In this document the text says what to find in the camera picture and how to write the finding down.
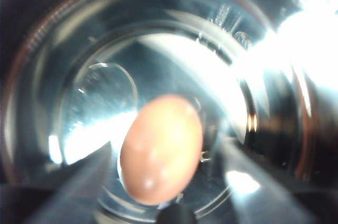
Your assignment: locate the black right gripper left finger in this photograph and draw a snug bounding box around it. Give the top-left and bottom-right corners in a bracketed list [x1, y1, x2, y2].
[25, 140, 114, 224]

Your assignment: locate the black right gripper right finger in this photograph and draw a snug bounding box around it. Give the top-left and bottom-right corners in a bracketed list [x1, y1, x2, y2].
[218, 139, 319, 224]

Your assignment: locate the brown egg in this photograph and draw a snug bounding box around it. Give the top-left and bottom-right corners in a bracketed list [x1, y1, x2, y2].
[119, 94, 204, 206]

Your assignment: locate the pale green electric cooking pot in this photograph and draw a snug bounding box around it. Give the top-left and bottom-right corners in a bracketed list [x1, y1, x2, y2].
[0, 0, 338, 224]

